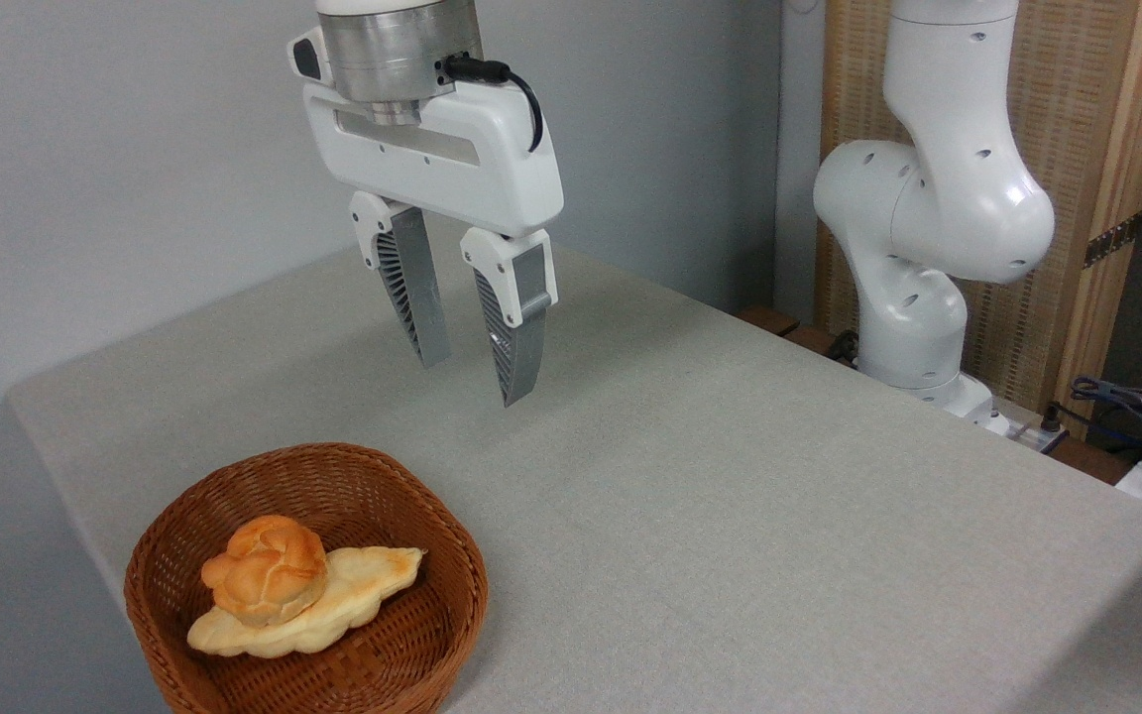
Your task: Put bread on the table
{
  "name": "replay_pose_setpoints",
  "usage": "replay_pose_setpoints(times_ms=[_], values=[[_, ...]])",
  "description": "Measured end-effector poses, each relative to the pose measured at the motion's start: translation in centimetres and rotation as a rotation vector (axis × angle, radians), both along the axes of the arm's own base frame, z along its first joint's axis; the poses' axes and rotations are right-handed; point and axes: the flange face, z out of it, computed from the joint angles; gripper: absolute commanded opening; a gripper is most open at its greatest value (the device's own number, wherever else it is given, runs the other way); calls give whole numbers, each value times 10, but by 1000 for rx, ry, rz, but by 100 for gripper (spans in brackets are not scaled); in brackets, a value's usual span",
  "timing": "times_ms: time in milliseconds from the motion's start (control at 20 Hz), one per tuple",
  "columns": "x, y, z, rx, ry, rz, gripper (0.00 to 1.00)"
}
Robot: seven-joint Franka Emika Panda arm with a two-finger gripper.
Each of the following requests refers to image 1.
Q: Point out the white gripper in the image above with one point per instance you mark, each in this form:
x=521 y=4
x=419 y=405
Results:
x=492 y=169

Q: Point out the round orange bread roll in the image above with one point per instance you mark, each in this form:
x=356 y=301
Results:
x=264 y=570

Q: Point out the long braided pale bread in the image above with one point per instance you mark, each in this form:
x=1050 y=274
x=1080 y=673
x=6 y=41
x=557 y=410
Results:
x=373 y=580

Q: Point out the brown wicker basket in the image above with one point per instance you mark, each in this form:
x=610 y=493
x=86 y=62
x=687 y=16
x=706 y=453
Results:
x=353 y=486

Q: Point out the metal screen hinge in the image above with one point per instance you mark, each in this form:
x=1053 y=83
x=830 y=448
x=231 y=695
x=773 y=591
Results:
x=1111 y=241

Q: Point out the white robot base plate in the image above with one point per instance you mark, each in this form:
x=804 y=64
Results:
x=1017 y=428

